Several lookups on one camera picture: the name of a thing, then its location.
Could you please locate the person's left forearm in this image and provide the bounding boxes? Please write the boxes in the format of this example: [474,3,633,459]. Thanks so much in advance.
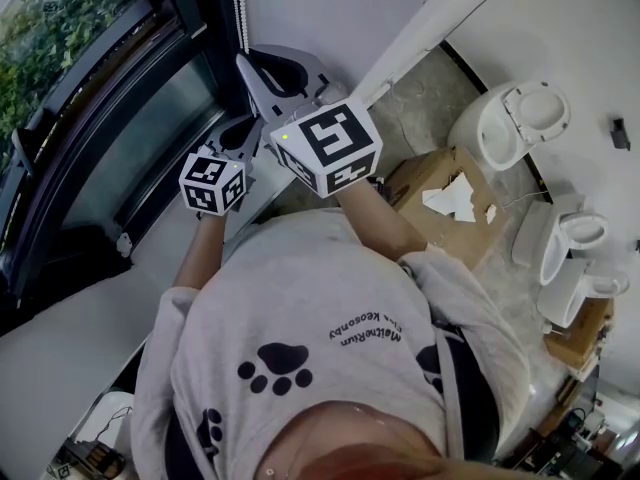
[172,212,227,290]

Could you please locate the white beaded blind cord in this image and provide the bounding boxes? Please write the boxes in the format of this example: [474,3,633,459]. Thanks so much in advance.
[229,0,250,52]

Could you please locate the small brown cardboard box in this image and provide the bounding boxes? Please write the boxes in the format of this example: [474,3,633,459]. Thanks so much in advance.
[544,297,616,370]

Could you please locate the person's head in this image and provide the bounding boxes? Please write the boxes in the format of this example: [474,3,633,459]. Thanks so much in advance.
[264,400,496,480]

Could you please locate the person's grey paw-print shirt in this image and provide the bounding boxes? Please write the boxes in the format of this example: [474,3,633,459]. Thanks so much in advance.
[130,207,531,480]

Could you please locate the black electronics clutter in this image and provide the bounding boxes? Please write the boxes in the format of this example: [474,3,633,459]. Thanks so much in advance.
[499,382,640,480]

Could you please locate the black window handle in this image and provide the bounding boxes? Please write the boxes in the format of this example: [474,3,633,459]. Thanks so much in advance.
[11,127,37,180]

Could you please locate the person's right forearm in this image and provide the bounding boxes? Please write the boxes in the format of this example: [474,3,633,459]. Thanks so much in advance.
[337,187,429,265]

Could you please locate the large torn white paper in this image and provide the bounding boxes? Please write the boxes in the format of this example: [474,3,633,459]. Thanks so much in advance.
[422,172,477,224]

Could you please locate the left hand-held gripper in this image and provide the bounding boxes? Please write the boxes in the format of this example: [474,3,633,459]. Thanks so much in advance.
[177,116,264,218]

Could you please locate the white toilet with raised lid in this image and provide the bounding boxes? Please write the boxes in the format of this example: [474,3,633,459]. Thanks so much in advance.
[447,80,572,172]

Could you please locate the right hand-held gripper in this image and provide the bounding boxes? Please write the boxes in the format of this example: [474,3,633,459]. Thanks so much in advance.
[235,43,385,200]

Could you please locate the dark-framed window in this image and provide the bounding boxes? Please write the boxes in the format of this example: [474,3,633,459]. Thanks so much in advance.
[0,0,252,340]

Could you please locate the black wall bracket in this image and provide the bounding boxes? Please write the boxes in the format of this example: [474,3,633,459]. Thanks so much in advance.
[610,117,633,152]

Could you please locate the white low table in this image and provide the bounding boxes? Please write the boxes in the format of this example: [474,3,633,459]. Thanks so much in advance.
[64,390,136,450]

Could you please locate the white floor cable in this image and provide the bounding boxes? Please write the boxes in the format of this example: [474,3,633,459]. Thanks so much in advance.
[501,190,547,211]

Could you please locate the green trees outside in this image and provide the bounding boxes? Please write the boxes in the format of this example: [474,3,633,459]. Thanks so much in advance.
[0,0,152,135]

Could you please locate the white window sill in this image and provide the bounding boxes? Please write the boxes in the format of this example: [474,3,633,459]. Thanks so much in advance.
[0,132,301,469]

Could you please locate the large brown cardboard box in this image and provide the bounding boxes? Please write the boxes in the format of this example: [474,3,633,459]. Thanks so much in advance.
[382,145,512,272]

